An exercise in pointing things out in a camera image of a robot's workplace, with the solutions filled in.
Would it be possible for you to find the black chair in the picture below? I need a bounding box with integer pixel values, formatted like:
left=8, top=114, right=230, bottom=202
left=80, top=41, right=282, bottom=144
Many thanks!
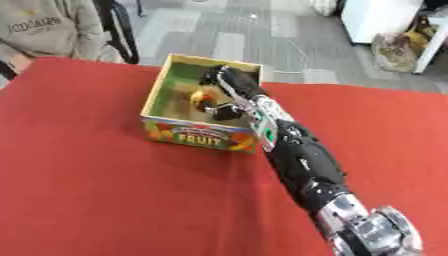
left=92, top=0, right=142, bottom=65

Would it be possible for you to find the tan bag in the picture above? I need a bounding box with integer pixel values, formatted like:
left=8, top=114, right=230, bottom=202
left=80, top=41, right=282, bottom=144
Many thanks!
left=369, top=17, right=441, bottom=73

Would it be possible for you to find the cardboard box with green inside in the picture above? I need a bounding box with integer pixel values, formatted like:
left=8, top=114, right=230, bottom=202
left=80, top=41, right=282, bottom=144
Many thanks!
left=138, top=53, right=265, bottom=154

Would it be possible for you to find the white cable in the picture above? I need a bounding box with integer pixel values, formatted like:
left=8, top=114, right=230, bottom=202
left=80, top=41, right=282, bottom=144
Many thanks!
left=236, top=13, right=312, bottom=75

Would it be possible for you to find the white cabinet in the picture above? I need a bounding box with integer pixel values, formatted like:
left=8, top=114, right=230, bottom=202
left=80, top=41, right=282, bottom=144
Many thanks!
left=339, top=0, right=448, bottom=75

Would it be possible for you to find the yellow and red toy fruit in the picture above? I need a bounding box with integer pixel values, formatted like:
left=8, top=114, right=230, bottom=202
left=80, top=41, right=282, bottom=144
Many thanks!
left=189, top=88, right=219, bottom=107

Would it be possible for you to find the person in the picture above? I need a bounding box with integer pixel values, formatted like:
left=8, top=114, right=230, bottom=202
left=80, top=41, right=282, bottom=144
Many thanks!
left=0, top=0, right=128, bottom=76

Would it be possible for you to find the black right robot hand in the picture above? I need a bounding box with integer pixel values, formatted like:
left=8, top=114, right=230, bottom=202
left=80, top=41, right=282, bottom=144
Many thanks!
left=196, top=64, right=268, bottom=122

